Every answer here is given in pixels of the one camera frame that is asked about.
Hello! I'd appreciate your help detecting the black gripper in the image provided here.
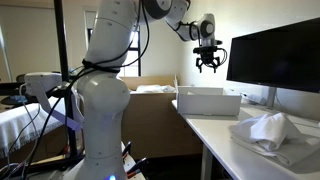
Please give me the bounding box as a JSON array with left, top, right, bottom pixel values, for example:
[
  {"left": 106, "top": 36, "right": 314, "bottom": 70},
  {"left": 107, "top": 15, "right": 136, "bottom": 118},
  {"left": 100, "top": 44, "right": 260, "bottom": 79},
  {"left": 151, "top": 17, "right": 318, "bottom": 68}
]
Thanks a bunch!
[{"left": 193, "top": 46, "right": 227, "bottom": 73}]

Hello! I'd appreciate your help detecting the white cloth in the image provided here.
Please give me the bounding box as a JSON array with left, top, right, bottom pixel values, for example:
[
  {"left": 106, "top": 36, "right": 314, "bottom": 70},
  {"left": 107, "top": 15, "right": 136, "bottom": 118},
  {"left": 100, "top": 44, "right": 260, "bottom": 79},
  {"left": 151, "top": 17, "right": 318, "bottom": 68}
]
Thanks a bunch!
[
  {"left": 230, "top": 113, "right": 302, "bottom": 152},
  {"left": 230, "top": 126, "right": 320, "bottom": 166}
]

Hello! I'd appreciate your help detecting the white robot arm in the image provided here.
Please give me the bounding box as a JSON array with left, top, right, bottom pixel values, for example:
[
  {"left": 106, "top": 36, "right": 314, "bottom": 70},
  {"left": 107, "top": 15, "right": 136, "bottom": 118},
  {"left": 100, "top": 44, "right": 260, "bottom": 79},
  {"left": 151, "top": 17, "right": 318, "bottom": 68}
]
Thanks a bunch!
[{"left": 63, "top": 0, "right": 219, "bottom": 180}]

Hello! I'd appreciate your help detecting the white cardboard box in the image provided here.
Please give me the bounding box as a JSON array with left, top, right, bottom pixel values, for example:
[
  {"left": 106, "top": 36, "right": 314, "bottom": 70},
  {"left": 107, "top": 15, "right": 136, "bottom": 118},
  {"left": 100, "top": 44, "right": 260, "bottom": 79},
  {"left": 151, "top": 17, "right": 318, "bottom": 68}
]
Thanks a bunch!
[{"left": 174, "top": 78, "right": 241, "bottom": 116}]

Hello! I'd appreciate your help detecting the folded white cloth on table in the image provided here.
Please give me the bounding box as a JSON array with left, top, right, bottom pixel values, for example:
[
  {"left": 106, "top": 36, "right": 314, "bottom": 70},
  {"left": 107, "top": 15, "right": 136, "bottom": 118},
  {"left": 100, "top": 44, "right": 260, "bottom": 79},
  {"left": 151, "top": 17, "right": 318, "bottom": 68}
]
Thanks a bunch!
[{"left": 230, "top": 126, "right": 320, "bottom": 166}]

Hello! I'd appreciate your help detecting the silver monitor stand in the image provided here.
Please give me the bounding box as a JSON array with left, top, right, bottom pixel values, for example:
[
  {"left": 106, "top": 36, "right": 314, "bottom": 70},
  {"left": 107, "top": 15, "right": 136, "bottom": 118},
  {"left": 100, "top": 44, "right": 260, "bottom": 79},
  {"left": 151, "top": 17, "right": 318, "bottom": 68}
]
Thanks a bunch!
[{"left": 266, "top": 87, "right": 277, "bottom": 109}]

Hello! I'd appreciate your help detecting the wooden crate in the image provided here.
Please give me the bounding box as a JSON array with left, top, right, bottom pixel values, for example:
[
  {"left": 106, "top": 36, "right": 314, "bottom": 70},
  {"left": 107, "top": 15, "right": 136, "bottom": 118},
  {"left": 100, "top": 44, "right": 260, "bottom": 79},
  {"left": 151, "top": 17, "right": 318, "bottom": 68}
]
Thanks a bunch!
[{"left": 122, "top": 76, "right": 202, "bottom": 158}]

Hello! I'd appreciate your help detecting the black monitor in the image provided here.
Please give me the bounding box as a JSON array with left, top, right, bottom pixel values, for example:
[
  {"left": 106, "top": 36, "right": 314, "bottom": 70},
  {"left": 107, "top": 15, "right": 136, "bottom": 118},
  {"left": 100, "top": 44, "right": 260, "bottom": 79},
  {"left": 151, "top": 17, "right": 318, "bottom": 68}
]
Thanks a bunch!
[{"left": 227, "top": 18, "right": 320, "bottom": 93}]

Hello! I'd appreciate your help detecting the white desk leg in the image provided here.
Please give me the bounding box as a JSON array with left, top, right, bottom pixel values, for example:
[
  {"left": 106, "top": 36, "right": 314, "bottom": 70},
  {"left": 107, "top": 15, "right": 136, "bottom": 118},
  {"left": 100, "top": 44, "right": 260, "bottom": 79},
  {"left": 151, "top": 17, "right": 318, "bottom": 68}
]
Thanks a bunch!
[{"left": 200, "top": 145, "right": 213, "bottom": 180}]

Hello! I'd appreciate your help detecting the black vertical pole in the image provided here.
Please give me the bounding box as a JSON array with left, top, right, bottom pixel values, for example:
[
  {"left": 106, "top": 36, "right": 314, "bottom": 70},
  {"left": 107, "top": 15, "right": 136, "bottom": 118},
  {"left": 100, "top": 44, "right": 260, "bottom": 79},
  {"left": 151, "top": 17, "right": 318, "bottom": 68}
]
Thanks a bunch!
[{"left": 53, "top": 0, "right": 78, "bottom": 157}]

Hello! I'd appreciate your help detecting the table with white tablecloth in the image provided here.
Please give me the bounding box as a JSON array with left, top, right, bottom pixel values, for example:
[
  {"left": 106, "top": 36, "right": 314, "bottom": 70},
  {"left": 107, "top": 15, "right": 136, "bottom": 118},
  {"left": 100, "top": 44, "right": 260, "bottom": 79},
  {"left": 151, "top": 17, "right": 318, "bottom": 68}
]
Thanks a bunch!
[{"left": 0, "top": 103, "right": 67, "bottom": 160}]

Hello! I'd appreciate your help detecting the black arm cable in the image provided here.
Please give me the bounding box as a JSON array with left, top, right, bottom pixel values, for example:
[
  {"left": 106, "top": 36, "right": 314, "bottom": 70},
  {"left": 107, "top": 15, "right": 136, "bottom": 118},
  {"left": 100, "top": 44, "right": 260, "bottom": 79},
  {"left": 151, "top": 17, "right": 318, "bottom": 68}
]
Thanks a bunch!
[{"left": 23, "top": 0, "right": 151, "bottom": 180}]

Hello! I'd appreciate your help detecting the white camera on stand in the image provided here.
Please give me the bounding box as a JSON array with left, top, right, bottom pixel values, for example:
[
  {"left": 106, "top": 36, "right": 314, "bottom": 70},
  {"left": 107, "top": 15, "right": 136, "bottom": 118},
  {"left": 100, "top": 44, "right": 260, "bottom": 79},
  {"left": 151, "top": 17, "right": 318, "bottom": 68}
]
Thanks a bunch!
[{"left": 23, "top": 72, "right": 83, "bottom": 132}]

